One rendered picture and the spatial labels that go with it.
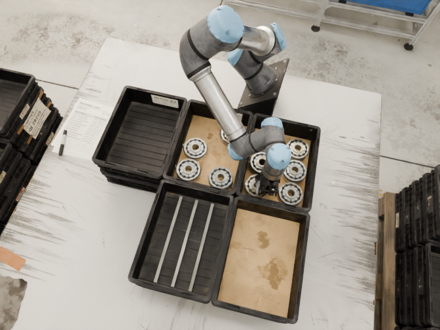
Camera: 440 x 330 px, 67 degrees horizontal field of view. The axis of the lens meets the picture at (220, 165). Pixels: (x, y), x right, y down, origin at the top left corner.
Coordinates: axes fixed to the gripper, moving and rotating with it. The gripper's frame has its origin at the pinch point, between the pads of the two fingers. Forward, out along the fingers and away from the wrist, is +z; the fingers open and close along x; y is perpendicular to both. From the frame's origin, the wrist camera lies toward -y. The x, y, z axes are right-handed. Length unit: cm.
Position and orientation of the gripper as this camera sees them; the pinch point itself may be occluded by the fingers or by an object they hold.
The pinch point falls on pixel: (264, 186)
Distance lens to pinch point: 141.0
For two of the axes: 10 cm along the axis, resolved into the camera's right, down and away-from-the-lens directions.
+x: 9.9, 1.3, -0.3
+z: -0.3, 4.2, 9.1
